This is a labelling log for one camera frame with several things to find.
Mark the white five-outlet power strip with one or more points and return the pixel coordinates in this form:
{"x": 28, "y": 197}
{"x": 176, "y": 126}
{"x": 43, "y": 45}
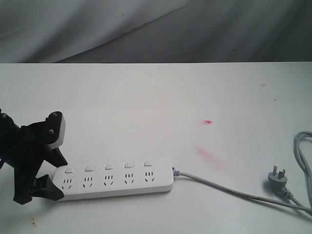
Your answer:
{"x": 101, "y": 180}

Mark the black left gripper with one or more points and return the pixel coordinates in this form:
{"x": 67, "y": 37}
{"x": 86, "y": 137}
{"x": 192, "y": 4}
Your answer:
{"x": 26, "y": 157}

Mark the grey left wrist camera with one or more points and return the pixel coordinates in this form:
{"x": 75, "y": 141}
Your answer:
{"x": 54, "y": 132}

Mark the grey fabric backdrop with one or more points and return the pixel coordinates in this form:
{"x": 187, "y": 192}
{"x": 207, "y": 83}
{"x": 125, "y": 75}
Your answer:
{"x": 155, "y": 31}

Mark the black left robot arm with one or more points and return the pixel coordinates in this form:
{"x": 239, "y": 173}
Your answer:
{"x": 9, "y": 135}

